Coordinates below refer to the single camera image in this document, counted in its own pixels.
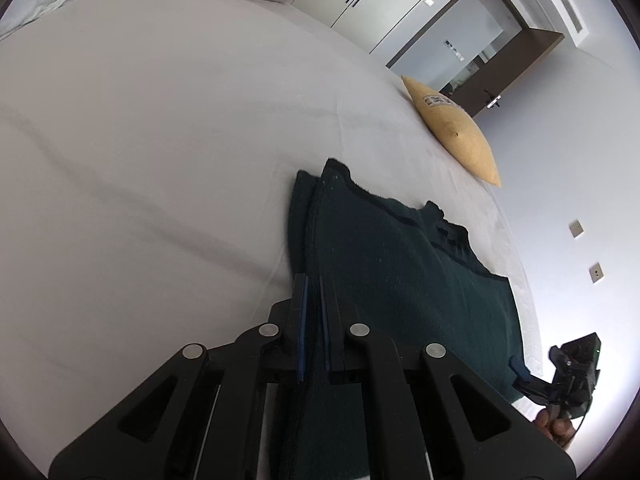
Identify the dark green sweater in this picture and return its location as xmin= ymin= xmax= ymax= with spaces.
xmin=267 ymin=158 xmax=533 ymax=480

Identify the bed with white sheet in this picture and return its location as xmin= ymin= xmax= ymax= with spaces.
xmin=0 ymin=0 xmax=546 ymax=480

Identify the yellow pillow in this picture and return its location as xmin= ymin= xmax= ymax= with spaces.
xmin=401 ymin=75 xmax=502 ymax=188

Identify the person's right hand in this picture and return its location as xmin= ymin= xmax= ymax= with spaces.
xmin=534 ymin=406 xmax=576 ymax=450

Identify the dark brown door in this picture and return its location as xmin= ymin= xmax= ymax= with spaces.
xmin=447 ymin=27 xmax=566 ymax=121

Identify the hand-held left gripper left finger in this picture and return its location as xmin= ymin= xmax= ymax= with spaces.
xmin=48 ymin=274 xmax=309 ymax=480

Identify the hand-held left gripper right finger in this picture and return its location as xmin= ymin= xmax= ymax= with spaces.
xmin=319 ymin=276 xmax=576 ymax=480

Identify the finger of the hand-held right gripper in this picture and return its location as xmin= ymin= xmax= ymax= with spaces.
xmin=512 ymin=375 xmax=560 ymax=406

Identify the white wardrobe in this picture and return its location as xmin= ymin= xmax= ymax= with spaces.
xmin=295 ymin=0 xmax=488 ymax=56

